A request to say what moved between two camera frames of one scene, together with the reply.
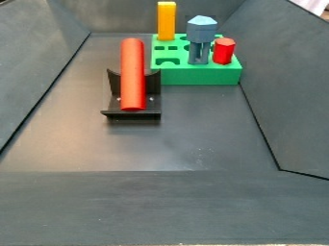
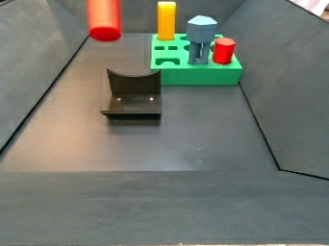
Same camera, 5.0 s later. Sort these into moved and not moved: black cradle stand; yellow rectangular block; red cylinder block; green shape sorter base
Moved: red cylinder block
Not moved: green shape sorter base; black cradle stand; yellow rectangular block
